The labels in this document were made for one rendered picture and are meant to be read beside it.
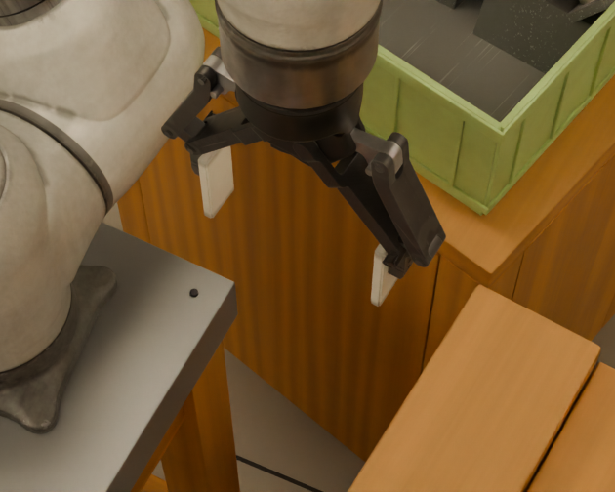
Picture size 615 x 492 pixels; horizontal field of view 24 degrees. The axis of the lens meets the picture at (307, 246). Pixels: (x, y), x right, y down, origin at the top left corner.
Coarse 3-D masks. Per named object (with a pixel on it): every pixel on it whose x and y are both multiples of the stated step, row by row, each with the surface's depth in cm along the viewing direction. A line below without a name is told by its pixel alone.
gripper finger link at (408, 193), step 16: (400, 144) 84; (384, 160) 83; (384, 176) 84; (400, 176) 85; (416, 176) 86; (384, 192) 85; (400, 192) 86; (416, 192) 87; (400, 208) 86; (416, 208) 87; (432, 208) 88; (400, 224) 87; (416, 224) 87; (432, 224) 89; (416, 240) 88; (416, 256) 89
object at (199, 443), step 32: (224, 352) 158; (224, 384) 164; (192, 416) 159; (224, 416) 170; (160, 448) 156; (192, 448) 168; (224, 448) 176; (160, 480) 203; (192, 480) 178; (224, 480) 184
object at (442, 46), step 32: (384, 0) 169; (416, 0) 169; (480, 0) 169; (384, 32) 167; (416, 32) 167; (448, 32) 167; (416, 64) 164; (448, 64) 164; (480, 64) 164; (512, 64) 164; (480, 96) 162; (512, 96) 162
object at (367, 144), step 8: (352, 136) 84; (360, 136) 84; (368, 136) 84; (360, 144) 84; (368, 144) 84; (376, 144) 84; (384, 144) 84; (392, 144) 84; (360, 152) 85; (368, 152) 84; (376, 152) 84; (384, 152) 83; (392, 152) 83; (400, 152) 84; (368, 160) 85; (400, 160) 84; (368, 168) 84
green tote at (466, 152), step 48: (192, 0) 172; (384, 48) 152; (576, 48) 152; (384, 96) 157; (432, 96) 149; (528, 96) 148; (576, 96) 162; (432, 144) 157; (480, 144) 151; (528, 144) 158; (480, 192) 157
